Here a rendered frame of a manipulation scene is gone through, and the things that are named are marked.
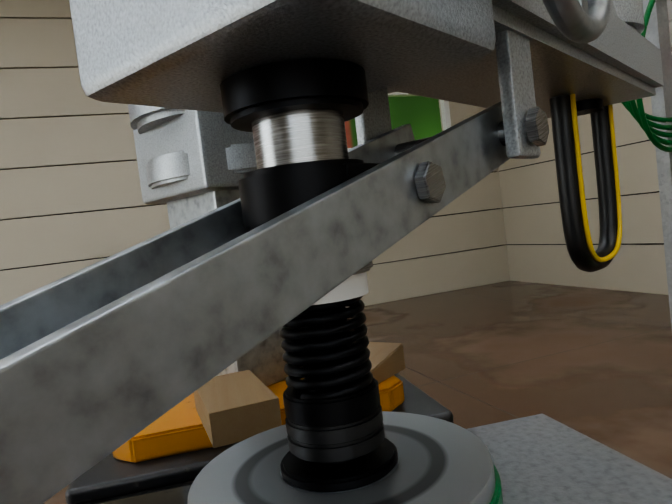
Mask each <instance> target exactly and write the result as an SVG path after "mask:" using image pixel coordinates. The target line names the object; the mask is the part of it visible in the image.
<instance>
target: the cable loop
mask: <svg viewBox="0 0 672 504"><path fill-rule="evenodd" d="M549 102H550V112H551V123H552V133H553V143H554V153H555V163H556V173H557V183H558V193H559V201H560V210H561V217H562V225H563V231H564V237H565V242H566V247H567V250H568V253H569V256H570V258H571V260H572V261H573V263H574V264H575V265H576V267H577V268H578V269H580V270H582V271H585V272H595V271H598V270H601V269H603V268H605V267H606V266H608V265H609V264H610V263H611V261H612V260H613V258H614V257H615V255H616V254H617V253H618V251H619V249H620V245H621V240H622V211H621V196H620V183H619V172H618V161H617V150H616V139H615V129H614V118H613V107H612V105H607V106H603V110H601V111H598V112H595V113H591V114H590V116H591V127H592V138H593V148H594V159H595V169H596V180H597V192H598V205H599V223H600V237H599V244H598V248H597V250H596V251H595V250H594V247H593V244H592V240H591V235H590V229H589V223H588V216H587V208H586V200H585V191H584V181H583V171H582V161H581V151H580V140H579V130H578V119H577V109H576V99H575V94H571V95H561V96H556V97H553V98H550V99H549Z"/></svg>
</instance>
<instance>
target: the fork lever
mask: <svg viewBox="0 0 672 504"><path fill-rule="evenodd" d="M524 126H525V133H526V136H527V138H528V139H529V141H530V142H532V143H533V144H534V145H536V146H537V147H538V146H544V145H546V143H547V139H548V135H549V126H548V121H547V116H546V113H545V112H544V111H543V110H542V109H541V108H539V107H538V106H536V107H532V108H529V110H528V114H527V116H526V118H525V123H524ZM348 156H349V159H359V160H363V161H364V163H380V164H378V165H376V166H374V167H372V168H371V169H369V170H367V171H365V172H363V173H361V174H359V175H357V176H355V177H353V178H351V179H349V180H347V181H345V182H343V183H342V184H340V185H338V186H336V187H334V188H332V189H330V190H328V191H326V192H324V193H322V194H320V195H318V196H316V197H314V198H313V199H311V200H309V201H307V202H305V203H303V204H301V205H299V206H297V207H295V208H293V209H291V210H289V211H287V212H285V213H283V214H282V215H280V216H278V217H276V218H274V219H272V220H270V221H268V222H266V223H264V224H262V225H260V226H258V227H256V228H254V229H253V230H251V231H250V228H244V223H243V215H242V208H241V200H240V198H239V199H237V200H235V201H232V202H230V203H228V204H226V205H223V206H221V207H219V208H217V209H215V210H212V211H210V212H208V213H206V214H203V215H201V216H199V217H197V218H194V219H192V220H190V221H188V222H186V223H183V224H181V225H179V226H177V227H174V228H172V229H170V230H168V231H165V232H163V233H161V234H159V235H157V236H154V237H152V238H150V239H148V240H145V241H143V242H141V243H139V244H136V245H134V246H132V247H130V248H128V249H125V250H123V251H121V252H119V253H116V254H114V255H112V256H110V257H107V258H105V259H103V260H101V261H99V262H96V263H94V264H92V265H90V266H87V267H85V268H83V269H81V270H78V271H76V272H74V273H72V274H70V275H67V276H65V277H63V278H61V279H58V280H56V281H54V282H52V283H49V284H47V285H45V286H43V287H41V288H38V289H36V290H34V291H32V292H29V293H27V294H25V295H23V296H20V297H18V298H16V299H14V300H12V301H9V302H7V303H5V304H3V305H0V504H43V503H44V502H46V501H47V500H48V499H50V498H51V497H52V496H54V495H55V494H56V493H58V492H59V491H60V490H62V489H63V488H65V487H66V486H67V485H69V484H70V483H71V482H73V481H74V480H75V479H77V478H78V477H79V476H81V475H82V474H83V473H85V472H86V471H88V470H89V469H90V468H92V467H93V466H94V465H96V464H97V463H98V462H100V461H101V460H102V459H104V458H105V457H107V456H108V455H109V454H111V453H112V452H113V451H115V450H116V449H117V448H119V447H120V446H121V445H123V444H124V443H125V442H127V441H128V440H130V439H131V438H132V437H134V436H135V435H136V434H138V433H139V432H140V431H142V430H143V429H144V428H146V427H147V426H149V425H150V424H151V423H153V422H154V421H155V420H157V419H158V418H159V417H161V416H162V415H163V414H165V413H166V412H168V411H169V410H170V409H172V408H173V407H174V406H176V405H177V404H178V403H180V402H181V401H182V400H184V399H185V398H186V397H188V396H189V395H191V394H192V393H193V392H195V391H196V390H197V389H199V388H200V387H201V386H203V385H204V384H205V383H207V382H208V381H210V380H211V379H212V378H214V377H215V376H216V375H218V374H219V373H220V372H222V371H223V370H224V369H226V368H227V367H228V366H230V365H231V364H233V363H234V362H235V361H237V360H238V359H239V358H241V357H242V356H243V355H245V354H246V353H247V352H249V351H250V350H252V349H253V348H254V347H256V346H257V345H258V344H260V343H261V342H262V341H264V340H265V339H266V338H268V337H269V336H271V335H272V334H273V333H275V332H276V331H277V330H279V329H280V328H281V327H283V326H284V325H285V324H287V323H288V322H289V321H291V320H292V319H294V318H295V317H296V316H298V315H299V314H300V313H302V312H303V311H304V310H306V309H307V308H308V307H310V306H311V305H313V304H314V303H315V302H317V301H318V300H319V299H321V298H322V297H323V296H325V295H326V294H327V293H329V292H330V291H331V290H333V289H334V288H336V287H337V286H338V285H340V284H341V283H342V282H344V281H345V280H346V279H348V278H349V277H350V276H352V275H353V274H355V273H356V272H357V271H359V270H360V269H361V268H363V267H364V266H365V265H367V264H368V263H369V262H371V261H372V260H374V259H375V258H376V257H378V256H379V255H380V254H382V253H383V252H384V251H386V250H387V249H388V248H390V247H391V246H392V245H394V244H395V243H397V242H398V241H399V240H401V239H402V238H403V237H405V236H406V235H407V234H409V233H410V232H411V231H413V230H414V229H416V228H417V227H418V226H420V225H421V224H422V223H424V222H425V221H426V220H428V219H429V218H430V217H432V216H433V215H434V214H436V213H437V212H439V211H440V210H441V209H443V208H444V207H445V206H447V205H448V204H449V203H451V202H452V201H453V200H455V199H456V198H458V197H459V196H460V195H462V194H463V193H464V192H466V191H467V190H468V189H470V188H471V187H472V186H474V185H475V184H477V183H478V182H479V181H481V180H482V179H483V178H485V177H486V176H487V175H489V174H490V173H491V172H493V171H494V170H495V169H497V168H498V167H500V166H501V165H502V164H504V163H505V162H506V161H508V160H509V159H510V158H508V157H507V154H506V144H505V135H504V125H503V115H502V106H501V101H500V102H498V103H496V104H494V105H492V106H491V107H489V108H487V109H485V110H483V111H481V112H479V113H477V114H475V115H473V116H471V117H469V118H467V119H465V120H463V121H462V122H460V123H458V124H456V125H454V126H452V127H450V128H448V129H446V130H444V131H442V132H440V133H438V134H436V135H434V136H432V137H428V138H423V139H419V140H415V139H414V135H413V132H412V128H411V125H410V124H406V125H402V126H400V127H398V128H395V129H393V130H391V131H389V132H386V133H384V134H382V135H380V136H377V137H375V138H373V139H371V140H369V141H366V142H364V143H362V144H360V145H357V146H355V147H353V148H351V149H348Z"/></svg>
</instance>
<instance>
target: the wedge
mask: <svg viewBox="0 0 672 504"><path fill-rule="evenodd" d="M367 348H368V349H369V350H370V357H369V360H370V361H371V364H372V368H371V370H370V371H371V373H372V374H373V378H375V379H376V380H377V381H378V384H379V383H381V382H382V381H384V380H386V379H388V378H390V377H391V376H393V375H395V374H397V373H398V372H400V371H402V370H404V369H405V360H404V352H403V344H402V343H385V342H369V344H368V346H367Z"/></svg>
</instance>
